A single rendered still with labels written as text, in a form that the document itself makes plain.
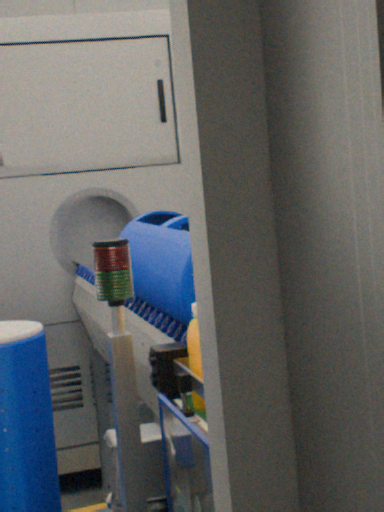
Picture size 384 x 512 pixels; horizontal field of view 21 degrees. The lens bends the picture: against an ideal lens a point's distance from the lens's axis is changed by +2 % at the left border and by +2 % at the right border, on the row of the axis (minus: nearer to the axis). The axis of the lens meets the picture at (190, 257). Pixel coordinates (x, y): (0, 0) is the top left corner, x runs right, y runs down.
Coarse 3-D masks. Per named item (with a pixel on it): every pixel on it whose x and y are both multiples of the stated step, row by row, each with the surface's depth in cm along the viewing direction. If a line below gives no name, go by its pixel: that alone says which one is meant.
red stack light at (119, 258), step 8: (96, 248) 167; (104, 248) 166; (112, 248) 165; (120, 248) 166; (128, 248) 167; (96, 256) 166; (104, 256) 166; (112, 256) 166; (120, 256) 166; (128, 256) 167; (96, 264) 167; (104, 264) 166; (112, 264) 166; (120, 264) 166; (128, 264) 167
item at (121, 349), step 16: (112, 336) 168; (128, 336) 168; (112, 352) 168; (128, 352) 169; (112, 368) 169; (128, 368) 169; (112, 384) 171; (128, 384) 169; (128, 400) 169; (128, 416) 169; (128, 432) 170; (128, 448) 170; (128, 464) 170; (128, 480) 170; (144, 480) 171; (128, 496) 171; (144, 496) 171
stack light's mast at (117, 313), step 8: (104, 240) 169; (112, 240) 167; (120, 240) 166; (128, 240) 168; (112, 304) 168; (120, 304) 168; (112, 312) 169; (120, 312) 169; (112, 320) 169; (120, 320) 169; (112, 328) 169; (120, 328) 169
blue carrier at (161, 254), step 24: (144, 216) 298; (168, 216) 305; (144, 240) 267; (168, 240) 244; (144, 264) 258; (168, 264) 233; (192, 264) 219; (144, 288) 263; (168, 288) 231; (192, 288) 219; (168, 312) 247; (192, 312) 220
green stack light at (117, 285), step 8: (96, 272) 167; (104, 272) 166; (112, 272) 166; (120, 272) 166; (128, 272) 167; (96, 280) 168; (104, 280) 166; (112, 280) 166; (120, 280) 166; (128, 280) 167; (96, 288) 168; (104, 288) 166; (112, 288) 166; (120, 288) 166; (128, 288) 167; (104, 296) 167; (112, 296) 166; (120, 296) 166; (128, 296) 167
